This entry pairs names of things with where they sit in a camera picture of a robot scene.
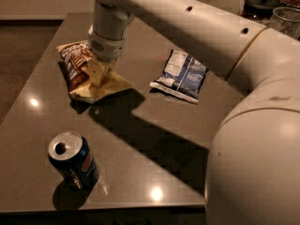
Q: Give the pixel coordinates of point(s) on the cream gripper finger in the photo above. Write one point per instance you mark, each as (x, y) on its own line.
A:
(97, 70)

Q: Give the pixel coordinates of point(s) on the blue and white snack bag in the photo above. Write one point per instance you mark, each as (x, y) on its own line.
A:
(182, 77)

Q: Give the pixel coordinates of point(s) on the brown and yellow chip bag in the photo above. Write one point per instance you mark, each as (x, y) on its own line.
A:
(75, 56)

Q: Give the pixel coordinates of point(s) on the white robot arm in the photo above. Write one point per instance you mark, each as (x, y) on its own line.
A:
(253, 166)

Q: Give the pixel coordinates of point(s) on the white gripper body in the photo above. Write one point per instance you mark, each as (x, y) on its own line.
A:
(108, 48)

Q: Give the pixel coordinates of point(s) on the clear glass container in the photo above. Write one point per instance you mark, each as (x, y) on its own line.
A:
(287, 21)

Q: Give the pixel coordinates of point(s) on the blue soda can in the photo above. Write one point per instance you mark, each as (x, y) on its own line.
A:
(70, 154)

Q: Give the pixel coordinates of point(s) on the glass jar with black lid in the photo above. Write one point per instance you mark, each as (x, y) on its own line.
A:
(259, 10)

